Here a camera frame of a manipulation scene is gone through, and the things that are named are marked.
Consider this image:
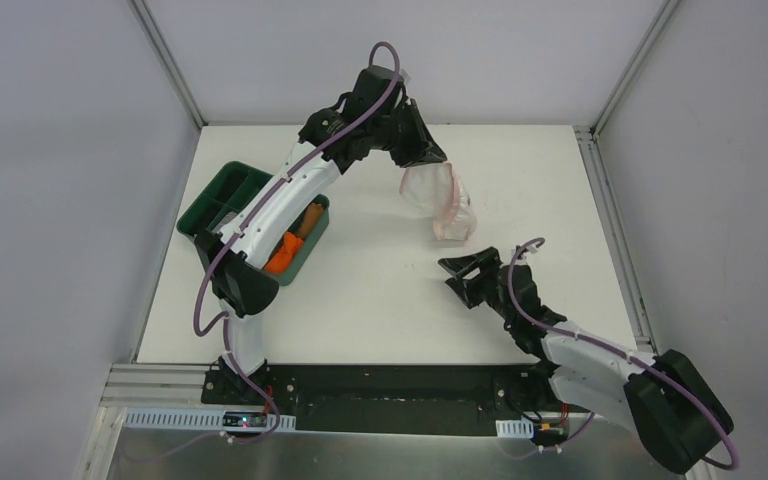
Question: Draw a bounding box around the white underwear pink trim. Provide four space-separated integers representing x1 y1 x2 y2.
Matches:
399 162 477 242

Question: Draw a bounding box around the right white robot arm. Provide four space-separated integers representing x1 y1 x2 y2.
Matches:
438 237 739 474

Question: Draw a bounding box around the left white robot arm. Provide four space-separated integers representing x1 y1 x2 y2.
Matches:
193 65 446 405

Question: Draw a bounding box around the green compartment tray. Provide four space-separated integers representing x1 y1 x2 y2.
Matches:
176 161 330 286

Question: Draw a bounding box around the orange rolled cloth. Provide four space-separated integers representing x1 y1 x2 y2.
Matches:
262 232 305 275

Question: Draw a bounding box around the grey striped rolled cloth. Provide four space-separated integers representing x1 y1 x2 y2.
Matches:
217 210 239 228

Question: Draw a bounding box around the small white cable duct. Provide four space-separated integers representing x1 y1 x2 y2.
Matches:
495 417 534 440

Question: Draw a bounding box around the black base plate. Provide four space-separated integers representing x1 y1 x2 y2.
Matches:
201 360 577 445

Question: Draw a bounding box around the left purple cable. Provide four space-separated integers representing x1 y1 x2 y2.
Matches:
118 40 403 463

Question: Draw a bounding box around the right side aluminium rail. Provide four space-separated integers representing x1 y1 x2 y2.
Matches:
572 125 659 354

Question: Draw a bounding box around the aluminium rail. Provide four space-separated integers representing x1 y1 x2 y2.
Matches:
100 362 698 421
572 125 659 354

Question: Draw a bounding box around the aluminium front rail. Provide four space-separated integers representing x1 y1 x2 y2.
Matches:
100 362 698 421

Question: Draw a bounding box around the white slotted cable duct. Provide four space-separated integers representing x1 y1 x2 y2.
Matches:
123 408 297 433

